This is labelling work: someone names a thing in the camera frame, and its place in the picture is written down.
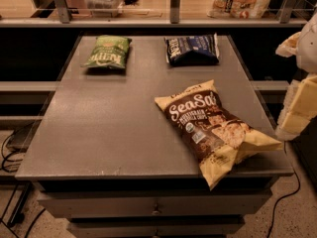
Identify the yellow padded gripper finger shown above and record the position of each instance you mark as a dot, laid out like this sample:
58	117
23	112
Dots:
304	102
289	126

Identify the brown sea salt chip bag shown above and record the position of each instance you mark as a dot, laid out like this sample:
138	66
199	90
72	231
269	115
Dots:
218	139

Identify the dark blue chip bag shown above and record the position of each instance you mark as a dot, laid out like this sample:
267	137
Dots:
192	50

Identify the white snack bag on shelf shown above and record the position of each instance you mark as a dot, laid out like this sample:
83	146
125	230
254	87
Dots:
242	9

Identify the green jalapeno chip bag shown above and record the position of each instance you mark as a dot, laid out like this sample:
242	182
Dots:
109	52

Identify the grey drawer cabinet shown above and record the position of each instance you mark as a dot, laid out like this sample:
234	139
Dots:
105	158

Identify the clear plastic container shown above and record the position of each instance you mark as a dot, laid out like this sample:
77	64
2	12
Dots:
104	0

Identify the grey metal shelf rail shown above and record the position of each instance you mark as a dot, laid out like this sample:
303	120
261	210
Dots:
149	14

